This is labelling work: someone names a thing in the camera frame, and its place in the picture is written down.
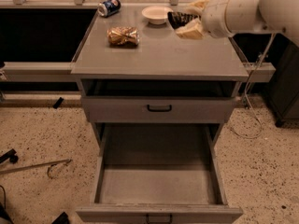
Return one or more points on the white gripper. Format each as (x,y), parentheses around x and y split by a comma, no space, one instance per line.
(215,16)

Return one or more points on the rxbar chocolate bar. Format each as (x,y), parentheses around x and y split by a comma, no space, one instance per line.
(180,20)

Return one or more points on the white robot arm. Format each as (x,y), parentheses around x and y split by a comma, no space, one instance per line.
(226,18)

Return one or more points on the closed grey drawer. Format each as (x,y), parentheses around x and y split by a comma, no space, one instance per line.
(134,110)

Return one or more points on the open grey drawer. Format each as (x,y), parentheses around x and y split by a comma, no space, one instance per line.
(158,174)

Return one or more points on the white bowl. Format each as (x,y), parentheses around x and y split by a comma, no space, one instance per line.
(156,15)

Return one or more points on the gold foil snack bag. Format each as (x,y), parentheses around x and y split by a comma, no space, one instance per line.
(123,35)

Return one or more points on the blue pepsi can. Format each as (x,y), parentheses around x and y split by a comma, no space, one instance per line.
(109,8)

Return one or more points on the small black block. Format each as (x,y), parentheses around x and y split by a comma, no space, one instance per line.
(58,103)

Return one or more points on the black clamp on floor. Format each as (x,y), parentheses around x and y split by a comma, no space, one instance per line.
(9,156)

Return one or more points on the black object bottom left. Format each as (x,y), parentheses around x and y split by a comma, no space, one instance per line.
(62,219)

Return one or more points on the metal rod on floor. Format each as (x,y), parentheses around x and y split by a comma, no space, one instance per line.
(24,168)

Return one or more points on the black drawer handle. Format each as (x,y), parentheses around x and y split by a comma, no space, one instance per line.
(159,108)

